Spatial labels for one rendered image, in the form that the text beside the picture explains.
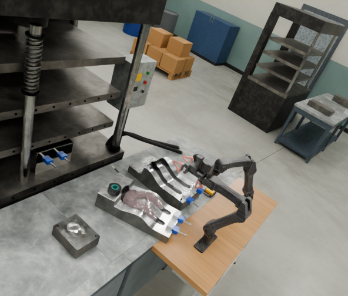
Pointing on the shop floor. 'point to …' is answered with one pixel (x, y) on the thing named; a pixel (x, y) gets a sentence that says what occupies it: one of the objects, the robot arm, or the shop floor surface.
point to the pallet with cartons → (169, 53)
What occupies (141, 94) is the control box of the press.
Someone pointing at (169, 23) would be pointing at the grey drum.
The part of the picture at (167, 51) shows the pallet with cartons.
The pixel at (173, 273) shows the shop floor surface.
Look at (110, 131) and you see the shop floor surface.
